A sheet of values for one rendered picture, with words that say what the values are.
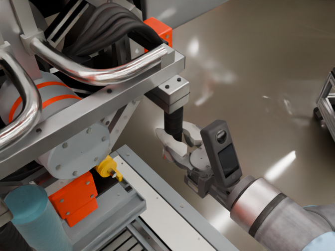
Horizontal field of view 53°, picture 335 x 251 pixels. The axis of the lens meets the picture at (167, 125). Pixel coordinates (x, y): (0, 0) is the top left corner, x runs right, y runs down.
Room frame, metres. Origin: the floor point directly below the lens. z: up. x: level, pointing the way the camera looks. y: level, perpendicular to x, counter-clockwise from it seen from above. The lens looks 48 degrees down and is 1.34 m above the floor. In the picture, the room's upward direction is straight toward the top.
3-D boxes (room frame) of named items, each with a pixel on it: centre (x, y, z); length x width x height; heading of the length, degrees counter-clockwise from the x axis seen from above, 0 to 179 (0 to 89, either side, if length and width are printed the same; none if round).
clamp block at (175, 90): (0.46, 0.01, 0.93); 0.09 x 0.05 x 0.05; 43
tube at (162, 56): (0.48, 0.12, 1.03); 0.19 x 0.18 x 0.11; 43
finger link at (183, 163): (0.38, -0.04, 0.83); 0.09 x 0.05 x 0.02; 50
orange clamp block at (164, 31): (0.72, 0.04, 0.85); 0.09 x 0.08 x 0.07; 133
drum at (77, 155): (0.45, 0.22, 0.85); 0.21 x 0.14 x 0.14; 43
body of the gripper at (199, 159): (0.35, -0.09, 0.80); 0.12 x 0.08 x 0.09; 43
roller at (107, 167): (0.65, 0.25, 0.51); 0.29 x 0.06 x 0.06; 43
